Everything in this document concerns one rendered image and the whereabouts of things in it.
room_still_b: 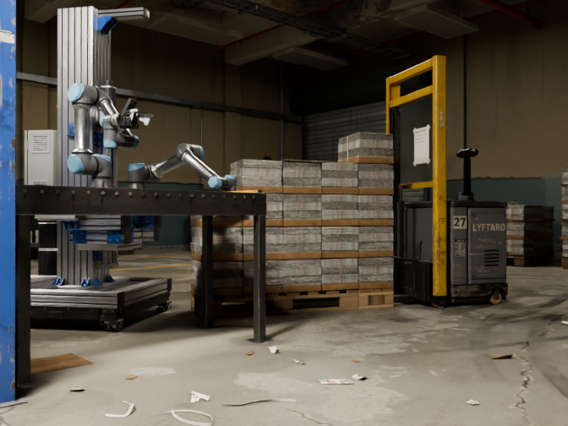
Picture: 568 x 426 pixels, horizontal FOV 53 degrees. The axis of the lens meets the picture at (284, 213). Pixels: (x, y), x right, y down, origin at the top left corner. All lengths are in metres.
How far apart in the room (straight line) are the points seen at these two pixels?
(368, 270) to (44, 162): 2.35
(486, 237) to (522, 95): 6.00
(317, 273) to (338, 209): 0.49
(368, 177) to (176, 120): 7.67
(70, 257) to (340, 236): 1.84
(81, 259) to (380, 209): 2.12
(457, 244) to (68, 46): 3.05
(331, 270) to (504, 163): 6.62
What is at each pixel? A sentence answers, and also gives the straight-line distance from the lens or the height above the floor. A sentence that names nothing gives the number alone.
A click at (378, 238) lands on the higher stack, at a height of 0.51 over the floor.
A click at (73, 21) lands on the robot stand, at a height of 1.94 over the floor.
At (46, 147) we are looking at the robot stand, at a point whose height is 1.12.
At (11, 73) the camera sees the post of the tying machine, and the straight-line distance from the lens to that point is 2.35.
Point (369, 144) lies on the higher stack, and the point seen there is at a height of 1.20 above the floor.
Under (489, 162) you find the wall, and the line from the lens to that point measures 10.52.
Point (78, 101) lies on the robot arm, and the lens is 3.65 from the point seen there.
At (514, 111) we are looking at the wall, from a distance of 10.42.
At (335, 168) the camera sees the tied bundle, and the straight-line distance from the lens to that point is 4.16.
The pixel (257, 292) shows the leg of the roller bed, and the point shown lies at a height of 0.27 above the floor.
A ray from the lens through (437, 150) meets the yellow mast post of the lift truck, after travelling 4.36.
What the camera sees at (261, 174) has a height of 0.96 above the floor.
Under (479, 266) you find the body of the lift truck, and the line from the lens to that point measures 4.60.
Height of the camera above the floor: 0.67
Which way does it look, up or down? level
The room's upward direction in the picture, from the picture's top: straight up
